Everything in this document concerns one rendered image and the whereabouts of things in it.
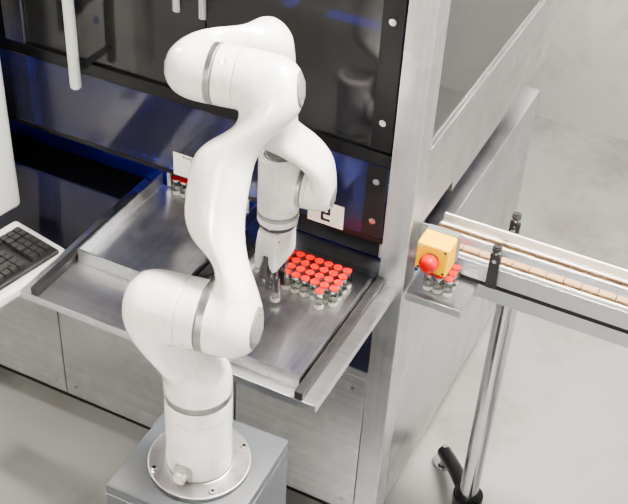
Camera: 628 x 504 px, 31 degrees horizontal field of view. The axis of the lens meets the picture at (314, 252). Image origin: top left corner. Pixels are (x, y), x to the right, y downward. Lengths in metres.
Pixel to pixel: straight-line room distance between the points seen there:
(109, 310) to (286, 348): 0.38
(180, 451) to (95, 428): 1.36
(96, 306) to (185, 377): 0.55
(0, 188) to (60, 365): 0.70
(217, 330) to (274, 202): 0.47
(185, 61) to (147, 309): 0.40
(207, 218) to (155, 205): 0.90
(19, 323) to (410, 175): 1.40
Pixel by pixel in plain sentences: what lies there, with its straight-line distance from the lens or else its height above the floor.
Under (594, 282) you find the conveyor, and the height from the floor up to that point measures 0.96.
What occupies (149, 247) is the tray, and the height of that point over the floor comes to 0.88.
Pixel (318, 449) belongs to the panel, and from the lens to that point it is 2.93.
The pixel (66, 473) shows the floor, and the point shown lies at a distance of 3.28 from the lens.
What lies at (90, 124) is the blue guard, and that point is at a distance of 2.68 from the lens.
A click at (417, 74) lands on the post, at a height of 1.41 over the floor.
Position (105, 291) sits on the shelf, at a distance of 2.46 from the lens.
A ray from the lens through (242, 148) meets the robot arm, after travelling 1.77.
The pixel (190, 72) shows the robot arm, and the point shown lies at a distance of 1.79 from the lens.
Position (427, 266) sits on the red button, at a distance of 2.36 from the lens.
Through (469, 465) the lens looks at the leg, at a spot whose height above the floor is 0.27.
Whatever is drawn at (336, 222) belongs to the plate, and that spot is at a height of 1.01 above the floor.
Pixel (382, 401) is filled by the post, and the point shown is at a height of 0.53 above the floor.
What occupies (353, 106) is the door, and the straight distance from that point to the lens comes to 2.28.
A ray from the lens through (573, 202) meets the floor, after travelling 4.40.
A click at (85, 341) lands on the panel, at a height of 0.33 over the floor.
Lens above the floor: 2.47
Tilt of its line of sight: 38 degrees down
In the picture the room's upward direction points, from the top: 4 degrees clockwise
